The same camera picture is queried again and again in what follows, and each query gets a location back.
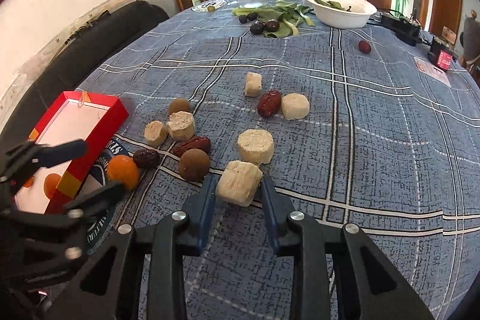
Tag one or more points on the black sofa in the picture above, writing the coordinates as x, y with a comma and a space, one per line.
108, 35

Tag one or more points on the beige square cake block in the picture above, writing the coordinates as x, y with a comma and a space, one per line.
239, 182

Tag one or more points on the brown round longan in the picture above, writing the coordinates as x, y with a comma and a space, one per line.
193, 166

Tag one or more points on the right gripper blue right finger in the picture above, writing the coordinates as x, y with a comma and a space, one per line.
277, 209

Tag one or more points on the red jujube between cakes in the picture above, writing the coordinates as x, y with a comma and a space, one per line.
269, 103

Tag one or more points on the black red electric device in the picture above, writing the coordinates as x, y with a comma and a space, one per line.
440, 54

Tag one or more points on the beige cake of jujube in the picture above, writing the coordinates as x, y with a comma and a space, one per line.
253, 84
294, 106

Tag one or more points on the green leafy vegetables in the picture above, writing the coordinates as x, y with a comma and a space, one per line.
281, 19

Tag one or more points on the white bowl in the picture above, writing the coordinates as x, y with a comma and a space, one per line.
343, 14

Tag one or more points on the wrinkled dark red date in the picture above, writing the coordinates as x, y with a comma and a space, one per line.
146, 158

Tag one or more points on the beige round cake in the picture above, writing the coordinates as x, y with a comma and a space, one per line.
256, 146

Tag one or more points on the blue plaid tablecloth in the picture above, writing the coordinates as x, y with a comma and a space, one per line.
383, 146

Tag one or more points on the large orange mandarin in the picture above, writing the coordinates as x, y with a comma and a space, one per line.
122, 168

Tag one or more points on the glossy red jujube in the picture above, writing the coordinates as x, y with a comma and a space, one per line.
196, 142

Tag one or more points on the small orange kumquat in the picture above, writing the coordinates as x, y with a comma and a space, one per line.
50, 184

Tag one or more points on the round emblem mat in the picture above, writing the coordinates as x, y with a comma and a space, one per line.
96, 179

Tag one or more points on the beige cake right of jujube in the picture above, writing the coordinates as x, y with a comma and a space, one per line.
294, 106

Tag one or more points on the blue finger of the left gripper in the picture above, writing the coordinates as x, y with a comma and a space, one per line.
30, 156
94, 203

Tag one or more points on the white red paper card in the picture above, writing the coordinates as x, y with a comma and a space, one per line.
431, 70

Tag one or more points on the lone red jujube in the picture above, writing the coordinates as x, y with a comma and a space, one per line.
364, 47

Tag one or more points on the beige cake left of jujube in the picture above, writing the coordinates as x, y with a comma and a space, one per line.
253, 84

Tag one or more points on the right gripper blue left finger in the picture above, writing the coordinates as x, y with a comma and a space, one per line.
199, 209

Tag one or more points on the red shallow box tray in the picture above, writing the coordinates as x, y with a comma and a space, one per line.
76, 128

